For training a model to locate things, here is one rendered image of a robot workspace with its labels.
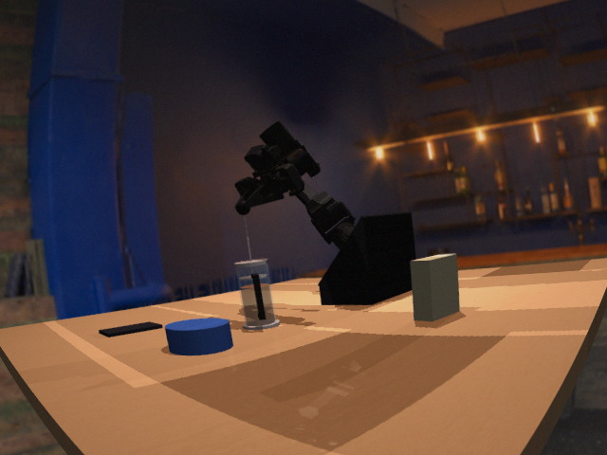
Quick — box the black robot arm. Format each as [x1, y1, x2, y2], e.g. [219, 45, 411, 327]
[244, 120, 356, 249]

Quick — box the glass french press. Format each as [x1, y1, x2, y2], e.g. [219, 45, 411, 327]
[234, 200, 280, 331]

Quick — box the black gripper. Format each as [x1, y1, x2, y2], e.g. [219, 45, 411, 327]
[234, 157, 304, 209]

